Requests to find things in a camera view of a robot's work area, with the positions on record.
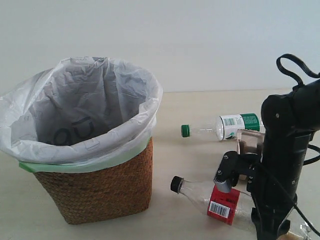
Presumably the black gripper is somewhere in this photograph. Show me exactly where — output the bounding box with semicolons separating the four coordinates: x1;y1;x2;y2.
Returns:
213;151;292;240

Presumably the red label plastic bottle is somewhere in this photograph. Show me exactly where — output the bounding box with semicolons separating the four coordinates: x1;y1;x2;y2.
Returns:
170;176;311;240

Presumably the brown paper pulp tray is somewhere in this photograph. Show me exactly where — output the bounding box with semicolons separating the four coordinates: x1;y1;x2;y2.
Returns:
236;129;265;158

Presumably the green label plastic bottle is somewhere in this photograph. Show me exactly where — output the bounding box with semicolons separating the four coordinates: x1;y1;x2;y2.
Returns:
180;113;265;142

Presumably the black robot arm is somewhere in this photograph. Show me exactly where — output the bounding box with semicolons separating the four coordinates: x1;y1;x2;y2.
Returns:
214;81;320;240

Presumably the woven wicker waste basket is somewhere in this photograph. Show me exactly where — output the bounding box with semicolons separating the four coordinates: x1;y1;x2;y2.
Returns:
34;139;153;225

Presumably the white plastic bin liner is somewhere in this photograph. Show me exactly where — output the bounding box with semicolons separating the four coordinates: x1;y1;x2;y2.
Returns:
0;57;163;173

